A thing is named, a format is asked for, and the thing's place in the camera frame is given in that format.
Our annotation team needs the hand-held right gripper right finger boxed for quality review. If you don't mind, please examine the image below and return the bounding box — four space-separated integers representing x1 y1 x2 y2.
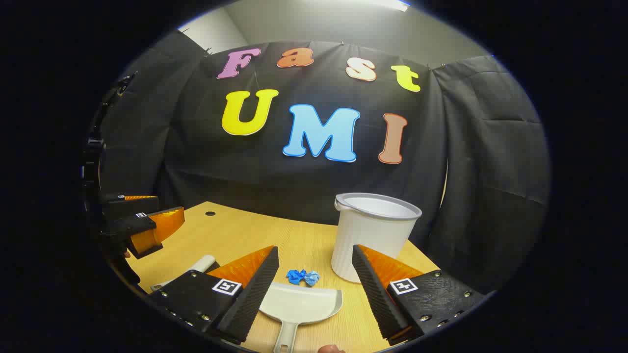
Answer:
351 244 486 346

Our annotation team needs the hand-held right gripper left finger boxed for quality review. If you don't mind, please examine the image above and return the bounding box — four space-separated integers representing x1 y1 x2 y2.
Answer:
147 245 280 345

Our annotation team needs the white plastic dustpan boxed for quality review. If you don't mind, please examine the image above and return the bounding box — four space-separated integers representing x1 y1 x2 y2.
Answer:
259 282 343 353

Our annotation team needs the white plastic garbage bin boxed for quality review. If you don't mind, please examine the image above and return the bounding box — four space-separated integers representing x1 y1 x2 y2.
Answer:
331 192 422 284

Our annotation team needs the small white broom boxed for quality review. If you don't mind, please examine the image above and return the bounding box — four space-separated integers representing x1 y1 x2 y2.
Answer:
150 254 220 292

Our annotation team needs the wooden desktop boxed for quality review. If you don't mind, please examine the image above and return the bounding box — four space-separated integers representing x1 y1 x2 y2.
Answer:
125 201 442 353

